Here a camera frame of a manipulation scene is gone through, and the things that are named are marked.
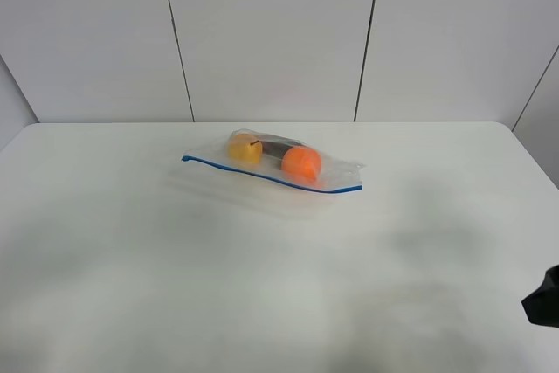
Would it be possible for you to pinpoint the dark eggplant toy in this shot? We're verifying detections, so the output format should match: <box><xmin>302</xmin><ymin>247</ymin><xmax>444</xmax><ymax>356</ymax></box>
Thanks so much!
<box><xmin>258</xmin><ymin>135</ymin><xmax>302</xmax><ymax>161</ymax></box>

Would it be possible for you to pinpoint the yellow pear toy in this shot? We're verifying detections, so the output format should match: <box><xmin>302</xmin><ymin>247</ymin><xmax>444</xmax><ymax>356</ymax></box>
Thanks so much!
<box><xmin>227</xmin><ymin>133</ymin><xmax>263</xmax><ymax>165</ymax></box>

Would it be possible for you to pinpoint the clear zip bag blue seal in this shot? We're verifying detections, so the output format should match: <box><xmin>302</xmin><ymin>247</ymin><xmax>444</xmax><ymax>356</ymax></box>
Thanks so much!
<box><xmin>169</xmin><ymin>128</ymin><xmax>365</xmax><ymax>218</ymax></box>

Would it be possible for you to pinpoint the orange ball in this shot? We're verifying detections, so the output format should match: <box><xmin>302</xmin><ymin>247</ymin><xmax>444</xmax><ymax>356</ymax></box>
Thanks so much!
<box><xmin>281</xmin><ymin>146</ymin><xmax>322</xmax><ymax>184</ymax></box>

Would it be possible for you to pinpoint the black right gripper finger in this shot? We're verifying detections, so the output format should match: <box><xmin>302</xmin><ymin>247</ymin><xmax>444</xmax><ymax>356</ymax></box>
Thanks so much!
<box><xmin>521</xmin><ymin>266</ymin><xmax>559</xmax><ymax>328</ymax></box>

